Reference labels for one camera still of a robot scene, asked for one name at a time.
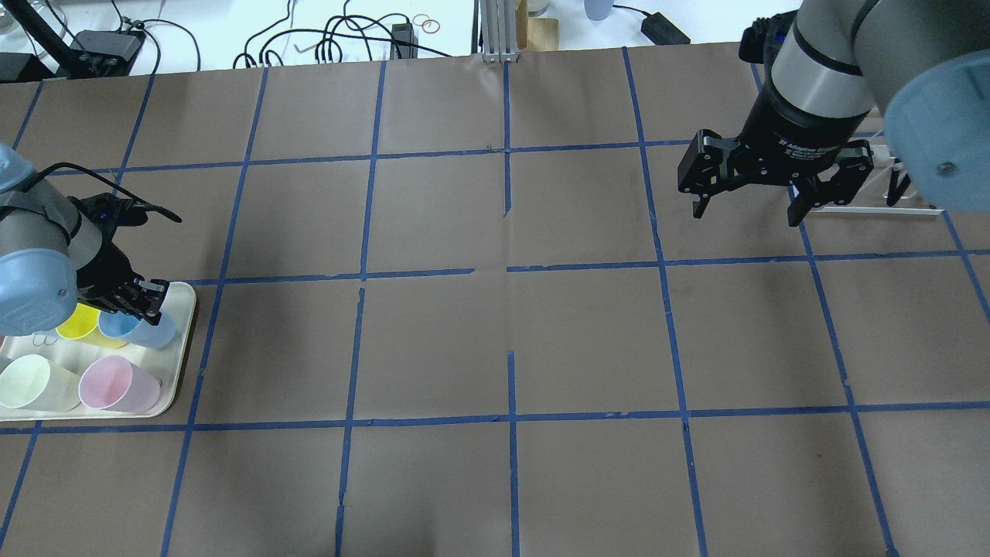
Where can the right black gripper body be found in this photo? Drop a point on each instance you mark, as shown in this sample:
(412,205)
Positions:
(797,131)

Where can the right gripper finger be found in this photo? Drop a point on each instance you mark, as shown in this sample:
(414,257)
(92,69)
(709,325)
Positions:
(854,164)
(713,165)

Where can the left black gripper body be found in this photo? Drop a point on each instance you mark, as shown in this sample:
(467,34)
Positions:
(110,272)

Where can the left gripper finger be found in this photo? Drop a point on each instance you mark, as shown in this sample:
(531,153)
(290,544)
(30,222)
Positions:
(139,292)
(148,310)

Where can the light blue cup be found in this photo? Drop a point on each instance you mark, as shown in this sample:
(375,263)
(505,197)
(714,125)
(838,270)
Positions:
(130,329)

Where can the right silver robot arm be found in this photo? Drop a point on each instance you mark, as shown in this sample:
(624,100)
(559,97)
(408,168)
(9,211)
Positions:
(923,65)

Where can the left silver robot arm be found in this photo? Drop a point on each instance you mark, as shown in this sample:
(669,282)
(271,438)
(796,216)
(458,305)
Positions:
(57,251)

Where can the yellow cup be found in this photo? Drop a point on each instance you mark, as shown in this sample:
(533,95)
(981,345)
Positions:
(83,327)

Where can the pink cup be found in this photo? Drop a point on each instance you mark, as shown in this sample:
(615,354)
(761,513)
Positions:
(115,384)

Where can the pale green cup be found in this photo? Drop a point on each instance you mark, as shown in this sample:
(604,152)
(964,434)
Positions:
(32,382)

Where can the cream plastic tray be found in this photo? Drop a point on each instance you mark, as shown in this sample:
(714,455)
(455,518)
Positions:
(165,364)

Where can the black power adapter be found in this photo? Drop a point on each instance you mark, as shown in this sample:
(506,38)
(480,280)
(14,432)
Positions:
(662,32)

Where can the wooden stand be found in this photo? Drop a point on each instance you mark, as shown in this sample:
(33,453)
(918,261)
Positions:
(535,31)

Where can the white wire cup rack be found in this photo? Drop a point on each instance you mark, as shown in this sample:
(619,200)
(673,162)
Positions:
(882,193)

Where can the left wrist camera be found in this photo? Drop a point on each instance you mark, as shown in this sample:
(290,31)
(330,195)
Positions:
(109,212)

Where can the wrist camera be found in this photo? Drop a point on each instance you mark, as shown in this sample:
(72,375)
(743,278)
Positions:
(109,212)
(763,40)

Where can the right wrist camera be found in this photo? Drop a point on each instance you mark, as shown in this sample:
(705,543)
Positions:
(763,40)

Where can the aluminium frame post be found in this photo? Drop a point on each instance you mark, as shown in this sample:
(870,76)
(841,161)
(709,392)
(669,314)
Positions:
(498,31)

